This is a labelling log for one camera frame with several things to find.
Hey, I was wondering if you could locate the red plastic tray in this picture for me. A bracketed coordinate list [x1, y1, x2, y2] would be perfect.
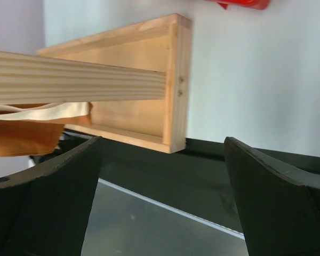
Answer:
[207, 0, 271, 10]

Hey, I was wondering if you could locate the wooden rack with tray base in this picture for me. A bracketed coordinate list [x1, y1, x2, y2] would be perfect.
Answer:
[0, 14, 192, 153]

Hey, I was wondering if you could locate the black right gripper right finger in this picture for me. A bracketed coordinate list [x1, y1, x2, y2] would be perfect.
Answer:
[224, 137, 320, 255]

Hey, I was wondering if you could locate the orange and cream sock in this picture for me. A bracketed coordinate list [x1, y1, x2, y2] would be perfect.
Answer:
[0, 102, 92, 157]

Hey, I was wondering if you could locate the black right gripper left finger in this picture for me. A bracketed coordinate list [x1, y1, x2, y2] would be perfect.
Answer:
[0, 137, 103, 255]

